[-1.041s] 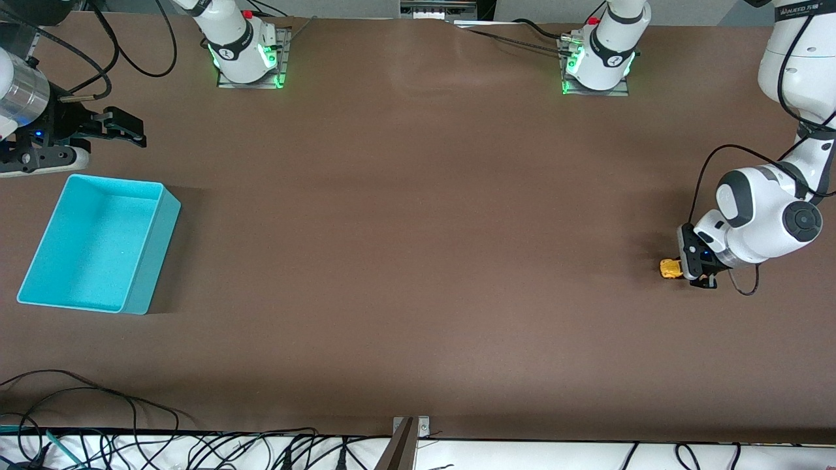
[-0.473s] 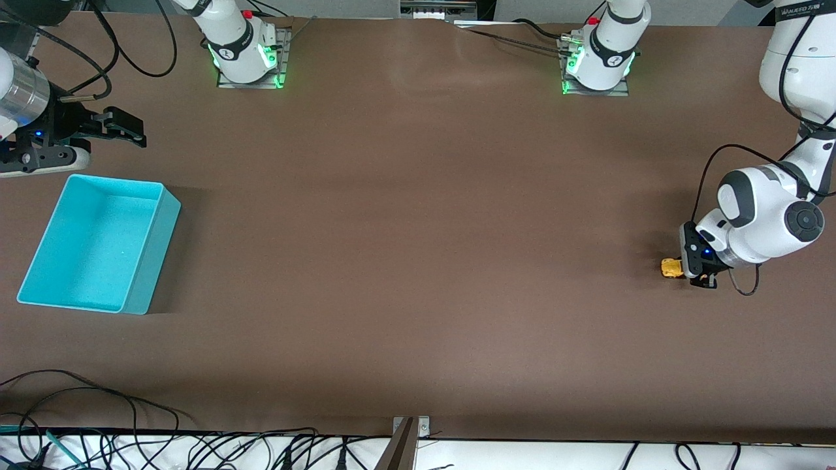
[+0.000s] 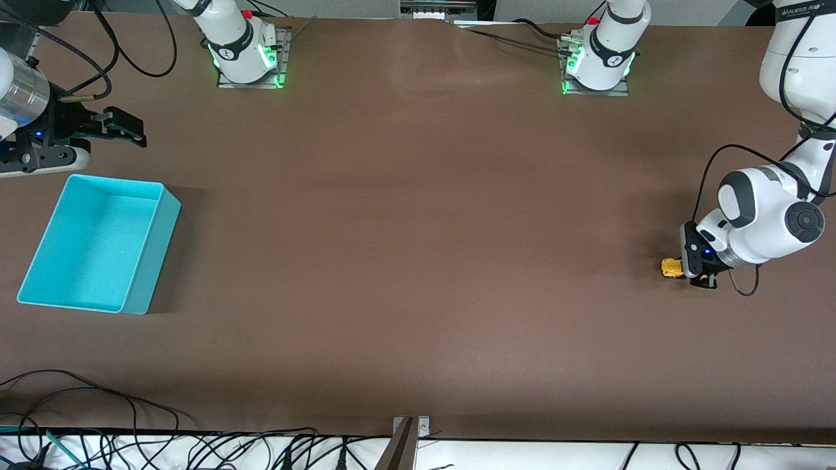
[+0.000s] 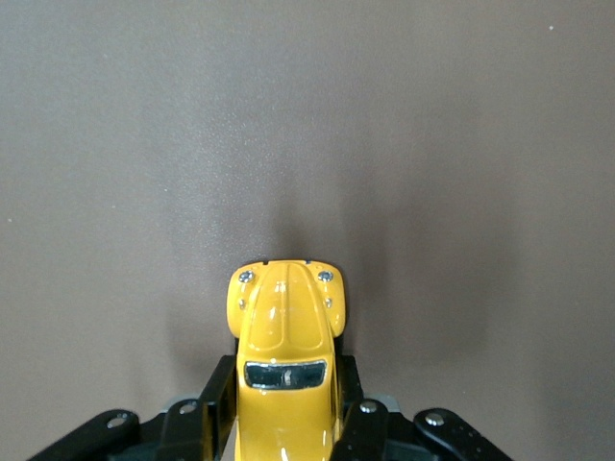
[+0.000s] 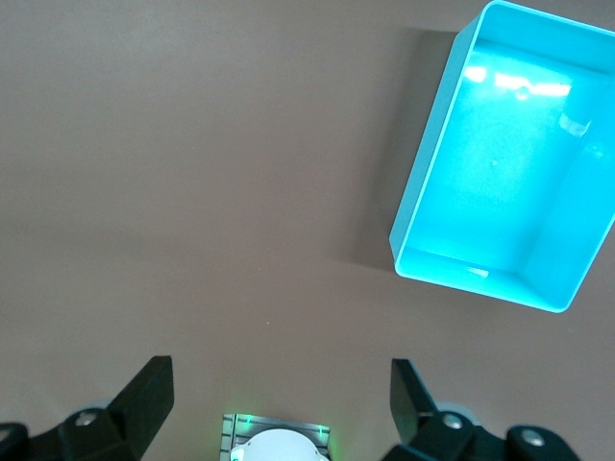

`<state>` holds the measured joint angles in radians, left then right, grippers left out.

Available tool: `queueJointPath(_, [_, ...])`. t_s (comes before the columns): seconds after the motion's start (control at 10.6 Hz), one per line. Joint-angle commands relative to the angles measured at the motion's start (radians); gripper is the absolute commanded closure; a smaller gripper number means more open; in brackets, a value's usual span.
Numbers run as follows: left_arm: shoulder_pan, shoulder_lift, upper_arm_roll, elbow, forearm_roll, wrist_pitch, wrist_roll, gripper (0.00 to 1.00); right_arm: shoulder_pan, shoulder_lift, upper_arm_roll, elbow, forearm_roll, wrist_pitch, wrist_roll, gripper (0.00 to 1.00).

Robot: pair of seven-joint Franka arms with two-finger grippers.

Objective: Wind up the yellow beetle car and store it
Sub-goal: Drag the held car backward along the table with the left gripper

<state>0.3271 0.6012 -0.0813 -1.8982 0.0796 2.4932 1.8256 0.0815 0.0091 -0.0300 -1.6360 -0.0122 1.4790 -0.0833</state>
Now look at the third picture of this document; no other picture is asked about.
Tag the grey metal bar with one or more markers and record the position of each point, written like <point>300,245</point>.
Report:
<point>400,450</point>

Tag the yellow beetle toy car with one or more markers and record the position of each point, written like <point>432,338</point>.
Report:
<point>671,268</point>

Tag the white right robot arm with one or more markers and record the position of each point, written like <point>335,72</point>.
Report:
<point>235,39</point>

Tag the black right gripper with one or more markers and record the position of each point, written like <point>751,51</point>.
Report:
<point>67,119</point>

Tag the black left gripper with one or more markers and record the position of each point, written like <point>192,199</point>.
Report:
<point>706,264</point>

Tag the teal plastic bin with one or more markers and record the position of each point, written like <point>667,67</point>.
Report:
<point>98,241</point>

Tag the small metal bracket plate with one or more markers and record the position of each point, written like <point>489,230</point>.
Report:
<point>424,425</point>

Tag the grey metal rail fixture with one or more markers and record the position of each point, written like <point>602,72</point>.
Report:
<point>437,10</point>

